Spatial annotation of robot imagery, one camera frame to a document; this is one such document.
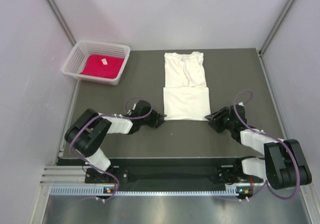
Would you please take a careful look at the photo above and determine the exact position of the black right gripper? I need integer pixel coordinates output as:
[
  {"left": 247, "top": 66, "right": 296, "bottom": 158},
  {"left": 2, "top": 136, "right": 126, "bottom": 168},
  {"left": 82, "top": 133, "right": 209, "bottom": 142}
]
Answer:
[{"left": 205, "top": 107, "right": 235, "bottom": 132}]

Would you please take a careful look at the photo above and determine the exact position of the white t shirt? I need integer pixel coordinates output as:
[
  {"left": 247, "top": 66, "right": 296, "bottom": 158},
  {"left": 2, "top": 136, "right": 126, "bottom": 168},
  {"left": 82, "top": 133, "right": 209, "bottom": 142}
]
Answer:
[{"left": 163, "top": 52, "right": 211, "bottom": 121}]

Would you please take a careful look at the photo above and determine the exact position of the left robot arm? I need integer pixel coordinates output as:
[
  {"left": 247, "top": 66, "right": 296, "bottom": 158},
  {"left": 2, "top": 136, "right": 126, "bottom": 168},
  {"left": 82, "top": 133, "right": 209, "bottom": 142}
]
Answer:
[{"left": 64, "top": 100, "right": 166, "bottom": 182}]

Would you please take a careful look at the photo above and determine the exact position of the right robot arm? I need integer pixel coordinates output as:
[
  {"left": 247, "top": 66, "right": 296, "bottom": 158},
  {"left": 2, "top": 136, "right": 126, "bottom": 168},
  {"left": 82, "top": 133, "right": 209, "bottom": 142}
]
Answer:
[{"left": 205, "top": 103, "right": 312, "bottom": 189}]

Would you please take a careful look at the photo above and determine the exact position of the red folded t shirt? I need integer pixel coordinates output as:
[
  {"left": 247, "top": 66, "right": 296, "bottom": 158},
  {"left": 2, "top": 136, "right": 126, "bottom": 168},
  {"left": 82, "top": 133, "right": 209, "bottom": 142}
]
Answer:
[{"left": 80, "top": 55, "right": 124, "bottom": 79}]

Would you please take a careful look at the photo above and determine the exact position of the white plastic laundry basket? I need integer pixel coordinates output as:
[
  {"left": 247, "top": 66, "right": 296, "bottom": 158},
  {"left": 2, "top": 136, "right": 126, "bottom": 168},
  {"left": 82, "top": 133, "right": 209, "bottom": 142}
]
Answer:
[{"left": 61, "top": 40, "right": 131, "bottom": 86}]

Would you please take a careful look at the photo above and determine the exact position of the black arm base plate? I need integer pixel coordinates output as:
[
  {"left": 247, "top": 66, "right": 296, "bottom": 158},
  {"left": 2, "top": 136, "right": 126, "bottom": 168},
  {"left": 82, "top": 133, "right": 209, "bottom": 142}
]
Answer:
[{"left": 85, "top": 158, "right": 250, "bottom": 186}]

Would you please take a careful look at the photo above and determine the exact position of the white slotted cable duct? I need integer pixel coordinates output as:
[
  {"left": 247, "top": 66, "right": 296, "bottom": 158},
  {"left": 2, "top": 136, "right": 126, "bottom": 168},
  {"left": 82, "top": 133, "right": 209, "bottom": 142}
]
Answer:
[{"left": 50, "top": 186, "right": 249, "bottom": 196}]

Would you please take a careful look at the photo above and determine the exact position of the aluminium front rail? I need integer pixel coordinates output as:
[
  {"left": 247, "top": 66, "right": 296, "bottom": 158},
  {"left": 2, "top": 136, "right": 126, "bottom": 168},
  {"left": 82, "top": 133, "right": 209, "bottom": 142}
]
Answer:
[{"left": 39, "top": 165, "right": 313, "bottom": 186}]

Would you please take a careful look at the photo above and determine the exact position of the right aluminium frame post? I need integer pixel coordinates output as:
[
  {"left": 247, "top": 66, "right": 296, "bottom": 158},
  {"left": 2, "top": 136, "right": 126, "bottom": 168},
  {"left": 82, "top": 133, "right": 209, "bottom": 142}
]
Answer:
[{"left": 257, "top": 0, "right": 296, "bottom": 58}]

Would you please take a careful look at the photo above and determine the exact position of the aluminium frame post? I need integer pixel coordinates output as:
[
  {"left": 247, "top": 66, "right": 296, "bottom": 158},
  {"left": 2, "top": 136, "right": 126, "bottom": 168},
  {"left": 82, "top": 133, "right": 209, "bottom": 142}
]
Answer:
[
  {"left": 45, "top": 0, "right": 77, "bottom": 46},
  {"left": 257, "top": 0, "right": 296, "bottom": 58}
]

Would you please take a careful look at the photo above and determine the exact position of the left aluminium frame post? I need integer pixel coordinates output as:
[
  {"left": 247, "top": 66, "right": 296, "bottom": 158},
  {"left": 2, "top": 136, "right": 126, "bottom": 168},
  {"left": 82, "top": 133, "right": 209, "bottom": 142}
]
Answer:
[{"left": 45, "top": 0, "right": 77, "bottom": 46}]

